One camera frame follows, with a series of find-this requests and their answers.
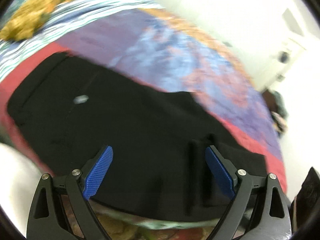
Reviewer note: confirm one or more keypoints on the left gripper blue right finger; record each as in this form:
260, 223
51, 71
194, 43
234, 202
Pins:
270, 217

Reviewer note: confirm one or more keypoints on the white door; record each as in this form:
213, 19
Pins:
282, 47

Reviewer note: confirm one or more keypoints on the grey cloth on dresser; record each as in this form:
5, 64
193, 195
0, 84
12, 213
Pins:
281, 109

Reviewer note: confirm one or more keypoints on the pile of clothes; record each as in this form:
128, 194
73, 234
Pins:
279, 124

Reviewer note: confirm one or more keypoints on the colourful satin bedspread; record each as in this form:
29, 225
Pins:
143, 41

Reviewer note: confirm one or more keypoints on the black pants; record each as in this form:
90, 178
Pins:
68, 109

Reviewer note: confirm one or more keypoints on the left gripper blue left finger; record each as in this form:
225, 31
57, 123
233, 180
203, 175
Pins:
47, 216

